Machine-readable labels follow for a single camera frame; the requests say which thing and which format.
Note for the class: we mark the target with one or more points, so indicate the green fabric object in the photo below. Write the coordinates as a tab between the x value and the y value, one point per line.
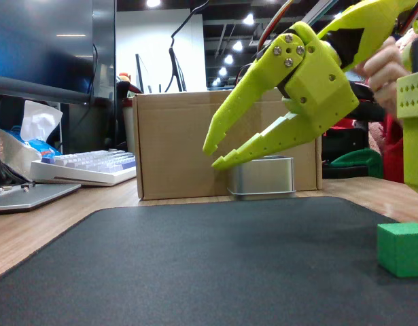
360	161

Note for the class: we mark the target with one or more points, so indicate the green cube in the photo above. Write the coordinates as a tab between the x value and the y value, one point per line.
404	249

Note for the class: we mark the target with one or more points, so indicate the lime green robot arm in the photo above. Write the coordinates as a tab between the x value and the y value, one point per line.
375	20

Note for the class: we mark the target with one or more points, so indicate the white keyboard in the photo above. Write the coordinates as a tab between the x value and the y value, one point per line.
89	166

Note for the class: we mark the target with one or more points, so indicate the red sleeved forearm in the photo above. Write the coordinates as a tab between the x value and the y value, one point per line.
394	149

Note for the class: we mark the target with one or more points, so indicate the silver monitor stand base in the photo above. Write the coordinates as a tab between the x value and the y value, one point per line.
28	198

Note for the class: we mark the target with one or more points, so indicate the person's hand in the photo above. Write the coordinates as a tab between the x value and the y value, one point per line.
383	74

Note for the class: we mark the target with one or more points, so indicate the black mouse mat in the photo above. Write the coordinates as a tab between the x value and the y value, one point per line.
202	265

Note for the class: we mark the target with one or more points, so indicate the tissue pack with white tissue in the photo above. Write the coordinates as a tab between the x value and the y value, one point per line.
35	132

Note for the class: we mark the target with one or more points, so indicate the dark computer monitor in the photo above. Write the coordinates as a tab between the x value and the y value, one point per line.
42	47

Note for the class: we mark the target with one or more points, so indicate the brown cardboard box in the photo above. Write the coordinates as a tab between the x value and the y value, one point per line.
178	146

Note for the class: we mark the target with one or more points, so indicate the lime green gripper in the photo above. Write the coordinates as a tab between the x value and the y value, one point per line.
319	89

